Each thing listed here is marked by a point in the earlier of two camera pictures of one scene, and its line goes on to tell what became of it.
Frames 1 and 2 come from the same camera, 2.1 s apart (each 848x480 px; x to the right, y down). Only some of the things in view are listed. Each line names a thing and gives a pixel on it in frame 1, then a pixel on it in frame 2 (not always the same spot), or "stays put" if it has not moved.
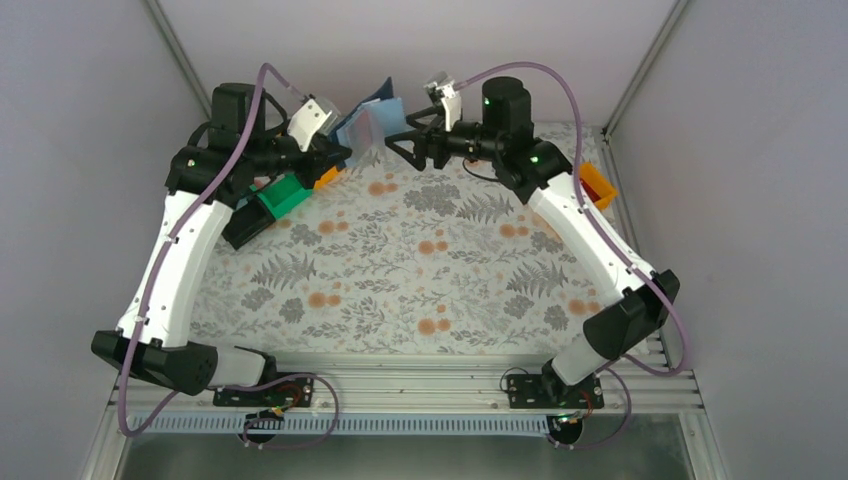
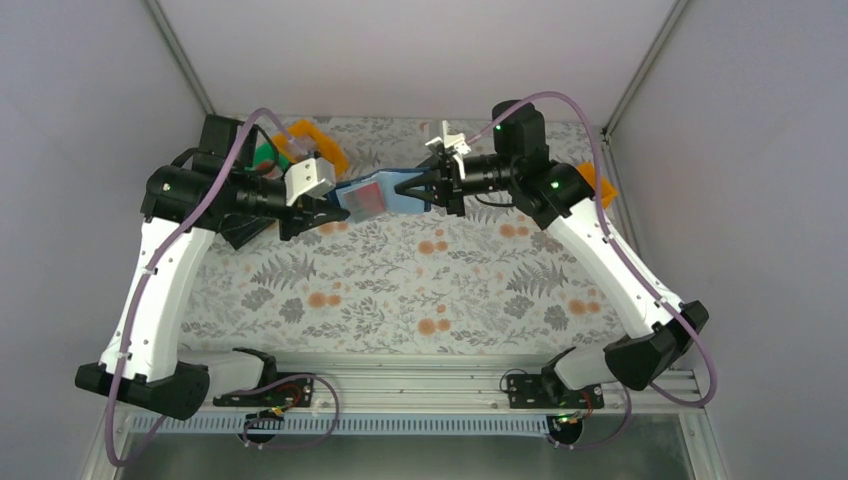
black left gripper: (322, 159) -> (293, 215)
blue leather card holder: (378, 116) -> (394, 201)
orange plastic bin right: (601, 191) stays put
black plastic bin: (248, 219) stays put
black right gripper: (431, 145) -> (451, 183)
